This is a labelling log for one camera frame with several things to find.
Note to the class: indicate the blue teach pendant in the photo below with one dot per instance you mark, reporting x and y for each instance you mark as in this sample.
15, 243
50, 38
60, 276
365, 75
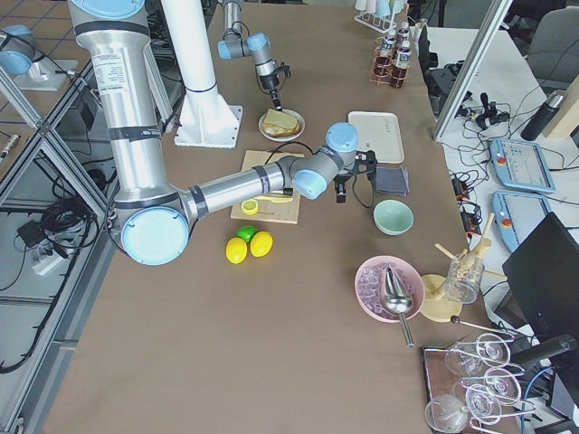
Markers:
517, 215
521, 165

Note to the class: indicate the green lime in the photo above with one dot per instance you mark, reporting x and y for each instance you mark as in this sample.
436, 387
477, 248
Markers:
246, 233

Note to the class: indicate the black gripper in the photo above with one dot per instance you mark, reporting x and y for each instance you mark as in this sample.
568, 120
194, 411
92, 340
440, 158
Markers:
269, 82
342, 177

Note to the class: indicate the yellow plastic knife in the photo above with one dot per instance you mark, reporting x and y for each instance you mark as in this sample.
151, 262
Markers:
275, 199

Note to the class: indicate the aluminium frame post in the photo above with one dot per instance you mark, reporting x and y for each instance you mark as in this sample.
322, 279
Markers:
484, 37

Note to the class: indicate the bread slice under egg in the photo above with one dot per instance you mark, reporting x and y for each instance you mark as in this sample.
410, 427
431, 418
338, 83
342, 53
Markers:
278, 131

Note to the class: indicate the wooden cup tree stand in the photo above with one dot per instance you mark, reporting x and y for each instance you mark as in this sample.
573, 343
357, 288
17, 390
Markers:
436, 306

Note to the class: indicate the cream rabbit tray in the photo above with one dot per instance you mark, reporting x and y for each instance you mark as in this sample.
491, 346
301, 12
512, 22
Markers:
378, 132

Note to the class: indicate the white round plate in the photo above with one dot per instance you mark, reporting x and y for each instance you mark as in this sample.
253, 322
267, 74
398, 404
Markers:
301, 120

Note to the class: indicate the yellow lemon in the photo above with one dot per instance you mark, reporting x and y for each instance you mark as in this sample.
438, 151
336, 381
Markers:
236, 250
261, 244

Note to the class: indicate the yellow lemon near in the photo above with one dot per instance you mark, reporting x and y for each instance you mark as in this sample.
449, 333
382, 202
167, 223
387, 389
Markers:
236, 250

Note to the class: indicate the tea bottle back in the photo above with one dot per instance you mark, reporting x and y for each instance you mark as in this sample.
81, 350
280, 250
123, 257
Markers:
383, 54

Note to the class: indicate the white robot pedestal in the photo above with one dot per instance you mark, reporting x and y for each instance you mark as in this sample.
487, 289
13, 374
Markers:
206, 120

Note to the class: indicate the black monitor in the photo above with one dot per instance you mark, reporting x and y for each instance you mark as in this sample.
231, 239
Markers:
543, 277

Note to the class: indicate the blue teach pendant upper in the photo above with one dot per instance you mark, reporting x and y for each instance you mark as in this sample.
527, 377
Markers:
521, 165

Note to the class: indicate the grey folded cloth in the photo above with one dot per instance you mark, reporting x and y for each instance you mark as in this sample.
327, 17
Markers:
393, 181

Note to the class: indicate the green ceramic bowl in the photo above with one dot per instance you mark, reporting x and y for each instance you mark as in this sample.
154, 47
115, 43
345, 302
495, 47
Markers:
393, 217

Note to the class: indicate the half lemon slice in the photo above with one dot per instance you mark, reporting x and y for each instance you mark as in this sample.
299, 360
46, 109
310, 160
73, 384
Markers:
250, 207

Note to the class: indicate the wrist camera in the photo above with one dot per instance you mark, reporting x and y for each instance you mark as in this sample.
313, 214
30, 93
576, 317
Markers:
283, 69
365, 164

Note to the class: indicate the clear glass mug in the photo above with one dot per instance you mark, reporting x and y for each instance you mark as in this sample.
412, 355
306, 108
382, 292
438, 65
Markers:
463, 280

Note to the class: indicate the blue teach pendant lower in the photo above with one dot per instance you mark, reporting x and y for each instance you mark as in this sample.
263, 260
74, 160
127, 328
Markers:
517, 215

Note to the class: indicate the copper wire bottle rack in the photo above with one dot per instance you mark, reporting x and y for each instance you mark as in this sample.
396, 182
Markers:
391, 63

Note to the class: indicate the black thermos bottle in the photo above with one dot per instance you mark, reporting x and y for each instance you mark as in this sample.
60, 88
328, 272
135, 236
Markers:
543, 116

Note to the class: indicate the yellow lemon far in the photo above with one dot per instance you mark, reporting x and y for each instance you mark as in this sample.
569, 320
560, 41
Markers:
261, 244

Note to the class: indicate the white cup rack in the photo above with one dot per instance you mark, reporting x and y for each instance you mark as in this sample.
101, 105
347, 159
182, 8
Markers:
380, 15

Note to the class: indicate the tea bottle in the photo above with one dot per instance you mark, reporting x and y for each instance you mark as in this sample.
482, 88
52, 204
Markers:
401, 65
383, 54

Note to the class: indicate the metal ice scoop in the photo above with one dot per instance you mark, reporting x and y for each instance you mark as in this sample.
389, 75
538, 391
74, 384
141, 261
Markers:
398, 302

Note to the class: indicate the pink bowl with ice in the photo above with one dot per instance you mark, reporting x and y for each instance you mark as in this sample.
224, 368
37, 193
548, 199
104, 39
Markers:
368, 281

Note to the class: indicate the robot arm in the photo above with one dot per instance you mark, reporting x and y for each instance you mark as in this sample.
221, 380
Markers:
155, 218
239, 42

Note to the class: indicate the tea bottle front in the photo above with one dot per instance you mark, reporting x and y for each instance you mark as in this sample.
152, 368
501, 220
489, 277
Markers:
401, 65

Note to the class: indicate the wooden cutting board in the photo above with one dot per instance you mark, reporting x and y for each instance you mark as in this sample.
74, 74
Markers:
269, 212

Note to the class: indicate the bread slice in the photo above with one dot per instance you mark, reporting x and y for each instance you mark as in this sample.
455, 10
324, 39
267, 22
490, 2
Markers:
278, 131
280, 120

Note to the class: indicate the wine glass rack tray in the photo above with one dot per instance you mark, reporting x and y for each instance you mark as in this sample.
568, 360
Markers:
472, 385

